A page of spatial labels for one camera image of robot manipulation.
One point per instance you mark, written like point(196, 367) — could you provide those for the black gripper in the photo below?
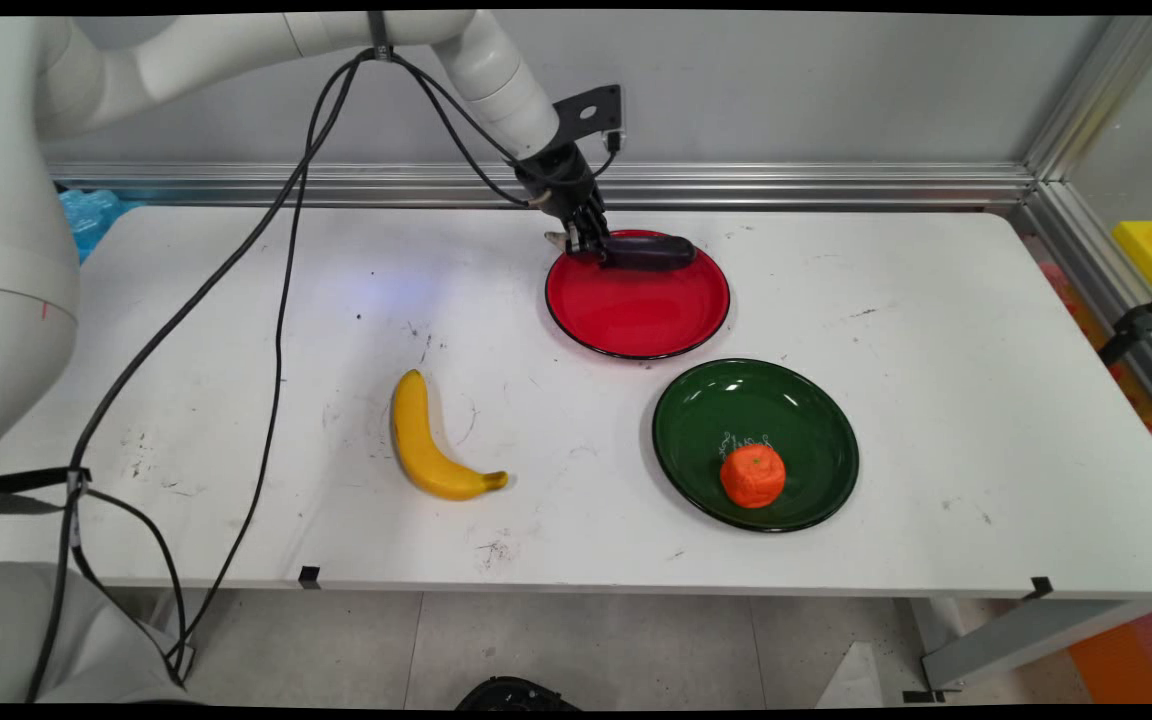
point(561, 185)

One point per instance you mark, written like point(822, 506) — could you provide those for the purple eggplant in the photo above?
point(651, 252)

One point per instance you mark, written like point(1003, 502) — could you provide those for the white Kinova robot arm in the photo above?
point(26, 200)

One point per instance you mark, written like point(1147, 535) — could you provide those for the red round plate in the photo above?
point(636, 310)

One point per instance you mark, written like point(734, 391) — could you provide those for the dark green round plate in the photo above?
point(736, 410)

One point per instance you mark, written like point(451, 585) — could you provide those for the yellow banana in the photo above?
point(426, 455)

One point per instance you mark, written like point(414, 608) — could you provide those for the orange mandarin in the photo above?
point(752, 477)

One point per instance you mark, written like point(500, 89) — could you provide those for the small black table clip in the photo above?
point(1041, 587)
point(309, 577)

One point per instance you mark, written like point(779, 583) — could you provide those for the black round object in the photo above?
point(516, 695)

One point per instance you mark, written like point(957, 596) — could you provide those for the blue foam mat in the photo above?
point(91, 215)

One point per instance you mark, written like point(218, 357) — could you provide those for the white table leg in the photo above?
point(186, 620)

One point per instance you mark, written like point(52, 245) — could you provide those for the grey table leg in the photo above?
point(1026, 640)

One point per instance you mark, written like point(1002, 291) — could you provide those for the orange box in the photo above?
point(1136, 655)

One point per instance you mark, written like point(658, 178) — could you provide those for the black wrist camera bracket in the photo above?
point(591, 110)

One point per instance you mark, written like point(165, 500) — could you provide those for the horizontal aluminium frame rail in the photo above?
point(786, 185)

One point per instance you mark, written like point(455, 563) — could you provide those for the aluminium side frame rail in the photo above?
point(1106, 290)

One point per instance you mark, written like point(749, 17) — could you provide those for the aluminium frame post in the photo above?
point(1101, 95)

